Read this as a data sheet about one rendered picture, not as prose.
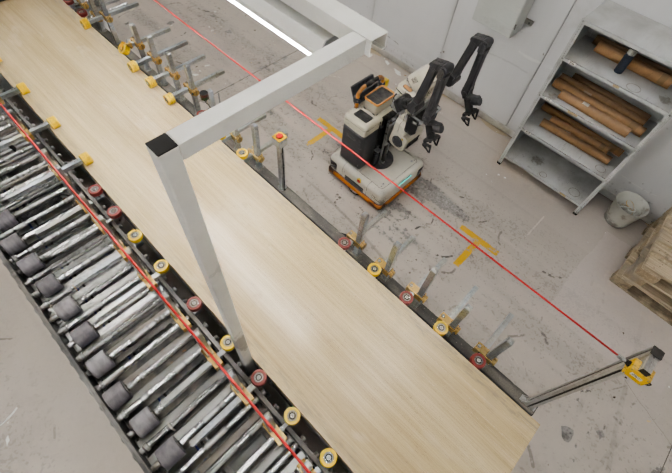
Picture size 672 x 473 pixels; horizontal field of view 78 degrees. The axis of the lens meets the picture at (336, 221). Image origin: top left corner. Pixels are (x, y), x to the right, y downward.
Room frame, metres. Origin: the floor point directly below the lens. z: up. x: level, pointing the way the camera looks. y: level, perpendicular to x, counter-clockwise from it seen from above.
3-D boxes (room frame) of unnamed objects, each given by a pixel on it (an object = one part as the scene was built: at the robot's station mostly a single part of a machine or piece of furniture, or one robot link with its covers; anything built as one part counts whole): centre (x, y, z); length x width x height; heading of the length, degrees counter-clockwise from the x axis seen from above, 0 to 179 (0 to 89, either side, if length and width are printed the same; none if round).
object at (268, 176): (2.11, 0.77, 0.67); 5.11 x 0.08 x 0.10; 52
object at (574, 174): (2.94, -2.05, 0.78); 0.90 x 0.45 x 1.55; 52
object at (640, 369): (0.53, -1.17, 1.20); 0.15 x 0.12 x 1.00; 52
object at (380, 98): (2.71, -0.22, 0.87); 0.23 x 0.15 x 0.11; 141
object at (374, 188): (2.64, -0.31, 0.16); 0.67 x 0.64 x 0.25; 51
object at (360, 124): (2.70, -0.24, 0.59); 0.55 x 0.34 x 0.83; 141
